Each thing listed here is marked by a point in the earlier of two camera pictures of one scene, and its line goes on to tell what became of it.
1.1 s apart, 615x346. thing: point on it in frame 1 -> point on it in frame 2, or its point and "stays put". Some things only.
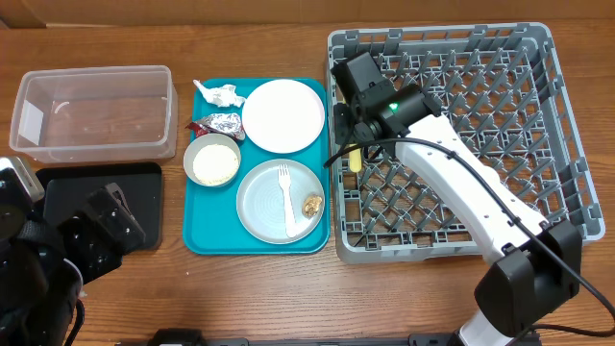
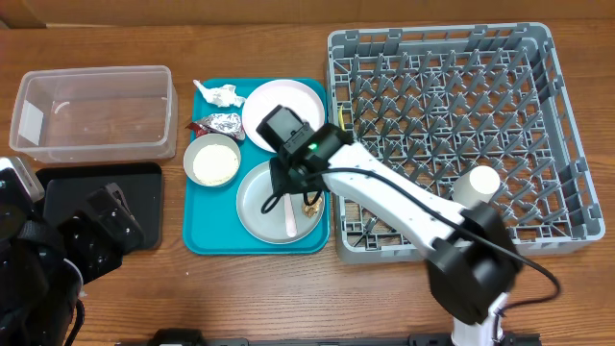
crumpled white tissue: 222,96 stays put
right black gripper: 347,132 -> 289,179
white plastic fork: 285,182 stays put
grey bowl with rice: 211,160 stays put
